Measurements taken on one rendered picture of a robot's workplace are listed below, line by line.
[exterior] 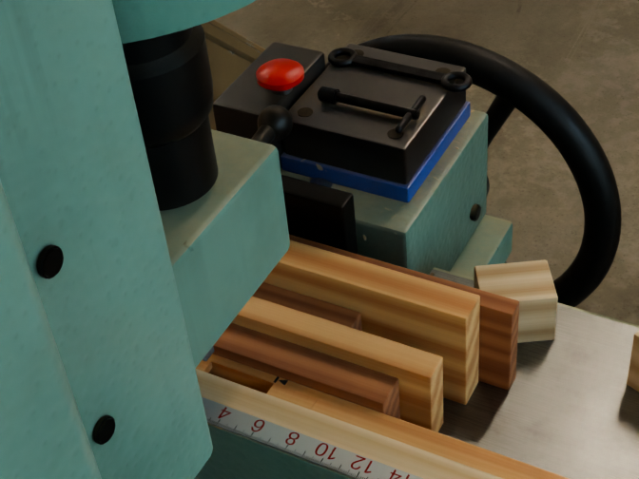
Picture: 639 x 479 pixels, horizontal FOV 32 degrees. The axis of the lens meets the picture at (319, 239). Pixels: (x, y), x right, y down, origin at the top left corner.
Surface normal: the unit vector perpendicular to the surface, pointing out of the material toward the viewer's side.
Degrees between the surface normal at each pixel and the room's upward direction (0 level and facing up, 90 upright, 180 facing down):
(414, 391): 90
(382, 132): 0
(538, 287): 0
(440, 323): 90
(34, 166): 90
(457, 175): 90
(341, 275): 0
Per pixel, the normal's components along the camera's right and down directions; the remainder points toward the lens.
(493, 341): -0.47, 0.61
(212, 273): 0.88, 0.25
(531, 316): 0.04, 0.65
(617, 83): -0.08, -0.75
